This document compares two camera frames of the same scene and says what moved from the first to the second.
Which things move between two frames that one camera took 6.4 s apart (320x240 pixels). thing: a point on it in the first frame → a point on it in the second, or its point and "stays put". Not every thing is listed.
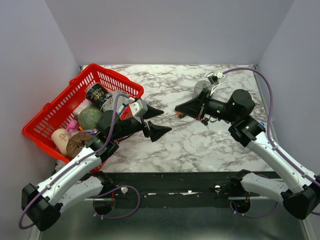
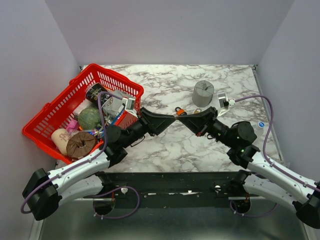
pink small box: x=73 y=126 stays put
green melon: x=88 y=118 stays put
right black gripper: x=194 y=108 → x=198 y=122
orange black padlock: x=180 y=114 stays put
